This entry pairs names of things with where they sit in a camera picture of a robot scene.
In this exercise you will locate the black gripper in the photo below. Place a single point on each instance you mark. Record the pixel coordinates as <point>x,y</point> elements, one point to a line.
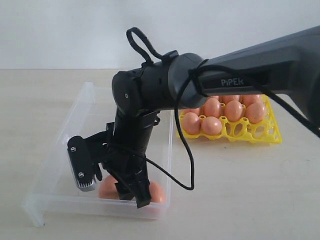
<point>127,145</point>

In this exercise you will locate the brown egg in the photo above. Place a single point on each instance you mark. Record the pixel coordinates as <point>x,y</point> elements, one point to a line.
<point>233,111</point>
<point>250,99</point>
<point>256,112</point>
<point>157,193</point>
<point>211,126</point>
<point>212,108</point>
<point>107,189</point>
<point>197,111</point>
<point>228,98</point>
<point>191,123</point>

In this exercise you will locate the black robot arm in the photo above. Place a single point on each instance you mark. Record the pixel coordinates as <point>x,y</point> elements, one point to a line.
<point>286,69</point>

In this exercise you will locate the clear plastic bin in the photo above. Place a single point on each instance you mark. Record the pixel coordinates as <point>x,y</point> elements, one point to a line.
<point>66,182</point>

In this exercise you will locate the yellow plastic egg tray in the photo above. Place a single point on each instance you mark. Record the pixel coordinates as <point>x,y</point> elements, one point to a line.
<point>265,131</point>

